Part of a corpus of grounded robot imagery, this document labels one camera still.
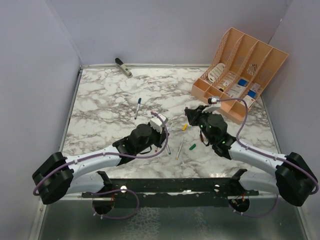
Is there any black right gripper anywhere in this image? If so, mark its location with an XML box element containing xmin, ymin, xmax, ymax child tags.
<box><xmin>186</xmin><ymin>105</ymin><xmax>214</xmax><ymax>144</ymax></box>

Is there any blue marker pen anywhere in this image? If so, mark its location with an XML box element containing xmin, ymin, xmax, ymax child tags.
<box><xmin>134</xmin><ymin>102</ymin><xmax>141</xmax><ymax>120</ymax></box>

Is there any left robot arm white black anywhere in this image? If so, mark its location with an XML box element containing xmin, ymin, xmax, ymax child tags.
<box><xmin>32</xmin><ymin>123</ymin><xmax>169</xmax><ymax>205</ymax></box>

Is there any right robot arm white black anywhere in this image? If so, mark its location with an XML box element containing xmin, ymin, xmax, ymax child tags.
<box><xmin>184</xmin><ymin>105</ymin><xmax>319</xmax><ymax>207</ymax></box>

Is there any green pen cap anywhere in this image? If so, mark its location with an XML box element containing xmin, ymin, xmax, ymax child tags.
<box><xmin>189</xmin><ymin>143</ymin><xmax>196</xmax><ymax>151</ymax></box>

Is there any yellow marker pen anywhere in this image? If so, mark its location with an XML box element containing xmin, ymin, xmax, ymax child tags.
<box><xmin>175</xmin><ymin>136</ymin><xmax>185</xmax><ymax>160</ymax></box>

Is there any white oval tag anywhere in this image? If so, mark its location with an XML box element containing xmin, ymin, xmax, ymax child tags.
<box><xmin>207</xmin><ymin>63</ymin><xmax>226</xmax><ymax>83</ymax></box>

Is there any white card packet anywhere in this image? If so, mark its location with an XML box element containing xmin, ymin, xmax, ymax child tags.
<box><xmin>226</xmin><ymin>83</ymin><xmax>245</xmax><ymax>98</ymax></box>

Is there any blue eraser box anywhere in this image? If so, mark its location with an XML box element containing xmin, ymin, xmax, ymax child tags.
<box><xmin>247</xmin><ymin>90</ymin><xmax>257</xmax><ymax>99</ymax></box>
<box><xmin>237</xmin><ymin>78</ymin><xmax>249</xmax><ymax>87</ymax></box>

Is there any white red box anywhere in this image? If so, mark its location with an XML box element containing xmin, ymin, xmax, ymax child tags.
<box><xmin>250</xmin><ymin>83</ymin><xmax>261</xmax><ymax>93</ymax></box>

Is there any peach desk file organizer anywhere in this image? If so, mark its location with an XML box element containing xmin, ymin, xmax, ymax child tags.
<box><xmin>191</xmin><ymin>27</ymin><xmax>288</xmax><ymax>124</ymax></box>

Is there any grey black stapler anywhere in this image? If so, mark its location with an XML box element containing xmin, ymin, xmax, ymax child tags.
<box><xmin>115</xmin><ymin>57</ymin><xmax>133</xmax><ymax>78</ymax></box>

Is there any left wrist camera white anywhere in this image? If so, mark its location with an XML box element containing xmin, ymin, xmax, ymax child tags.
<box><xmin>149</xmin><ymin>113</ymin><xmax>168</xmax><ymax>134</ymax></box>

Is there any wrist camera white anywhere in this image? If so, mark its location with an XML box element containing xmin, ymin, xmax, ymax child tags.
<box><xmin>202</xmin><ymin>96</ymin><xmax>221</xmax><ymax>113</ymax></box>
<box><xmin>149</xmin><ymin>113</ymin><xmax>168</xmax><ymax>134</ymax></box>

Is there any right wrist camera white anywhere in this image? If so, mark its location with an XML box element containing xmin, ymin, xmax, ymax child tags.
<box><xmin>202</xmin><ymin>96</ymin><xmax>221</xmax><ymax>113</ymax></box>

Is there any black mounting rail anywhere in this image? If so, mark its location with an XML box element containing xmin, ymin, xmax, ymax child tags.
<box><xmin>81</xmin><ymin>169</ymin><xmax>259</xmax><ymax>208</ymax></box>

